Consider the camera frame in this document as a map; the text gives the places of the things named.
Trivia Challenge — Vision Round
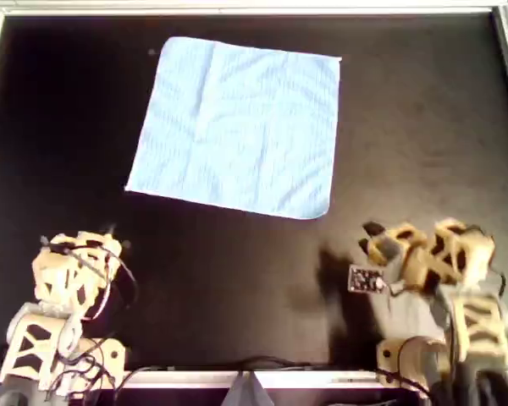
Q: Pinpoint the grey camera stand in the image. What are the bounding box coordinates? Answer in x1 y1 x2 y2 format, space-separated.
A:
222 370 274 406

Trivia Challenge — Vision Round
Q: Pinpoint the aluminium table frame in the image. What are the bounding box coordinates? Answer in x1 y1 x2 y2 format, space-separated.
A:
0 0 508 390

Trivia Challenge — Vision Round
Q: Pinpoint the right wrist camera circuit board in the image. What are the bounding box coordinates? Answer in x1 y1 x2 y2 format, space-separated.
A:
347 264 385 295

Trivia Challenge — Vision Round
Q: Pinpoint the light blue square cloth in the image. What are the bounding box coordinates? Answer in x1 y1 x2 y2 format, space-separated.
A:
124 36 344 221

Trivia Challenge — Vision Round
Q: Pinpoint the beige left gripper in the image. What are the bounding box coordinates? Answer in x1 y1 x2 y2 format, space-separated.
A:
32 231 123 316

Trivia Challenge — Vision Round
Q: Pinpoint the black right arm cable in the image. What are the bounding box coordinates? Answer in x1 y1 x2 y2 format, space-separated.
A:
489 261 508 305

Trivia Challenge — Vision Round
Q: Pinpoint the thin black cable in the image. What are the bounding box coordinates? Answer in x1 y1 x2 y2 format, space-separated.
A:
118 357 382 377

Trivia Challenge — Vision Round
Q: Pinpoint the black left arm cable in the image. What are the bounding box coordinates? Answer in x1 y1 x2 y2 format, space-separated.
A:
58 243 139 398

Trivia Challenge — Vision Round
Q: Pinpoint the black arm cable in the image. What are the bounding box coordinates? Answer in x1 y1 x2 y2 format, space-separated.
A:
58 243 139 398
489 261 508 305

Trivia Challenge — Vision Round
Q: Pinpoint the red white left arm wire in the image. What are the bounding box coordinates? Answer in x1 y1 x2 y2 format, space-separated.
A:
80 261 115 322

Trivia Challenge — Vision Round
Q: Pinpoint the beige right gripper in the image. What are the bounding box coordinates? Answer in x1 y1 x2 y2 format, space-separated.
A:
357 221 439 293

